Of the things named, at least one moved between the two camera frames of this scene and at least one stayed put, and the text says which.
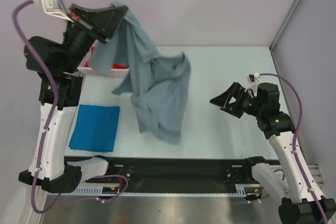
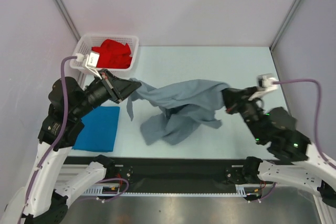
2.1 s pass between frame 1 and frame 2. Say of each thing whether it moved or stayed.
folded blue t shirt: stayed
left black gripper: moved
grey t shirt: moved
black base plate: stayed
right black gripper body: stayed
